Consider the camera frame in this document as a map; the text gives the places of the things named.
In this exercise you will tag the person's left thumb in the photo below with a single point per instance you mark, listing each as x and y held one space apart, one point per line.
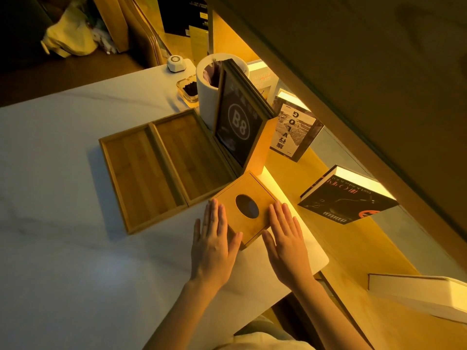
235 244

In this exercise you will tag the person's right forearm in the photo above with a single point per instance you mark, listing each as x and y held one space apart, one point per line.
328 320

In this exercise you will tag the wooden chair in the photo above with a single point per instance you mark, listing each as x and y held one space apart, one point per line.
135 29

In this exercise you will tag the person's left hand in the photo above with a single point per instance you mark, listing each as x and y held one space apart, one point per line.
211 256

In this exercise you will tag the black sign in wooden frame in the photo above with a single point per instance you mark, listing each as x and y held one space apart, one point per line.
237 123

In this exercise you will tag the wide bamboo tray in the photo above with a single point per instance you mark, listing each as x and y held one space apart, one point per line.
189 156

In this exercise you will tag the person's right thumb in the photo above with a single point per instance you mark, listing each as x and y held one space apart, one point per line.
269 244

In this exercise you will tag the person's left little finger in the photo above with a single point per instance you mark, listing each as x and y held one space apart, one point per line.
196 231

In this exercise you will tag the person's left middle finger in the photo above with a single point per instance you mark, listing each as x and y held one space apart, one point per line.
213 216

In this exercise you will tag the thick white book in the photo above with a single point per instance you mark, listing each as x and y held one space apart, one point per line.
419 291

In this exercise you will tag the wooden wall shelf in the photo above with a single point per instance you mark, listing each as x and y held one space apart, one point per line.
365 87

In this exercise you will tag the white cylindrical bin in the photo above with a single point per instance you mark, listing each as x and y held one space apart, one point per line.
205 98

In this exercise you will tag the wooden tissue box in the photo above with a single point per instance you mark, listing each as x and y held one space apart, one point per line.
237 222

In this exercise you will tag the person's right little finger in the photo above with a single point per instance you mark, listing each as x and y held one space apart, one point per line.
299 231

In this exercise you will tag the black cardboard box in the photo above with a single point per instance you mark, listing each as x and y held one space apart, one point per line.
180 14

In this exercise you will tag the yellow cloth bag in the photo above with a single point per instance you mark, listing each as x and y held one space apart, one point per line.
71 36

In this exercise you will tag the book with photo cover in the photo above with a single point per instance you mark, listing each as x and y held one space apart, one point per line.
295 131

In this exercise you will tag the person's right middle finger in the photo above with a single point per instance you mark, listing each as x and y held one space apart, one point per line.
284 218

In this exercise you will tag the person's light trousers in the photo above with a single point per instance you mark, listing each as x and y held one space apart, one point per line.
262 338

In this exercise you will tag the dark bin liner bag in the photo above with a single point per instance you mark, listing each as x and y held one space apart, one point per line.
212 74

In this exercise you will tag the glass ashtray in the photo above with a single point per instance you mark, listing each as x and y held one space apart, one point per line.
188 91

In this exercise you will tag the person's right hand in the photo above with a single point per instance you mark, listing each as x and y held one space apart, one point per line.
290 258

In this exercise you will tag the white call button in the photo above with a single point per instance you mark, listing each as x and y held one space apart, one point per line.
176 63

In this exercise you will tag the black paperback book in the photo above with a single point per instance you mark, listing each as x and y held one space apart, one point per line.
343 200

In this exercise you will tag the white hardcover book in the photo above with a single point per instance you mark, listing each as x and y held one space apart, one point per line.
261 78

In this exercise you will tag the narrow bamboo tray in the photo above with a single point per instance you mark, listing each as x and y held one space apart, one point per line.
140 178

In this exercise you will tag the person's left forearm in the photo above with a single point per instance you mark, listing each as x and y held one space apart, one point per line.
182 317

